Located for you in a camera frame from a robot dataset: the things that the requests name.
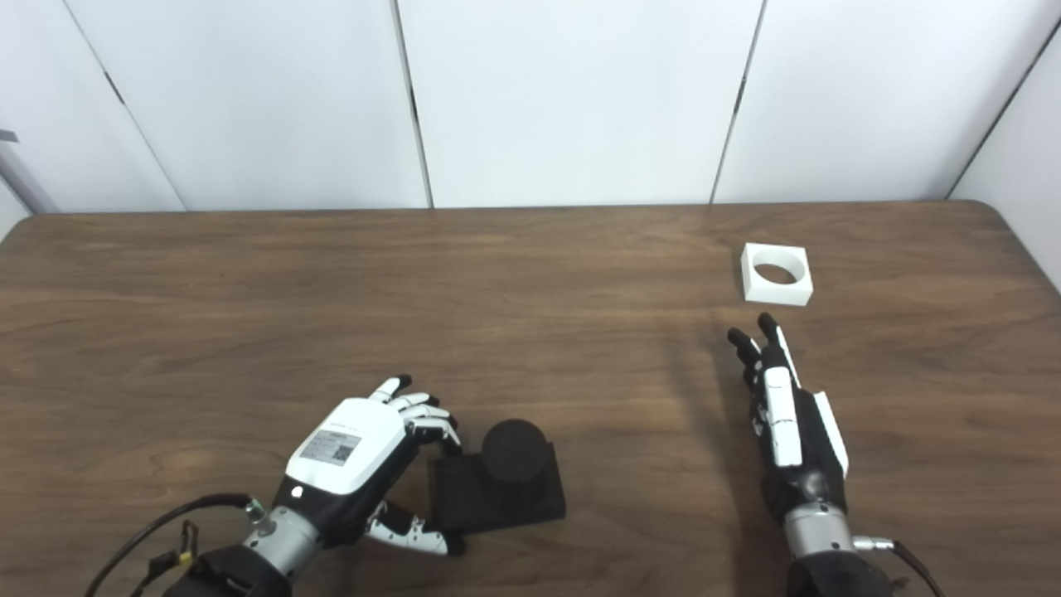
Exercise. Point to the black peg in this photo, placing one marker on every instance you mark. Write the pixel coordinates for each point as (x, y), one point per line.
(514, 456)

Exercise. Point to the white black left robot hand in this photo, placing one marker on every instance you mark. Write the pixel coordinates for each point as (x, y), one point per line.
(352, 452)

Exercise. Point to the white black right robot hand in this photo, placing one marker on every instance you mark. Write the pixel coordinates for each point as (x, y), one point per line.
(783, 423)

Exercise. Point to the white square piece with hole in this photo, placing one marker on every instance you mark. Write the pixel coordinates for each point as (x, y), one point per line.
(775, 293)

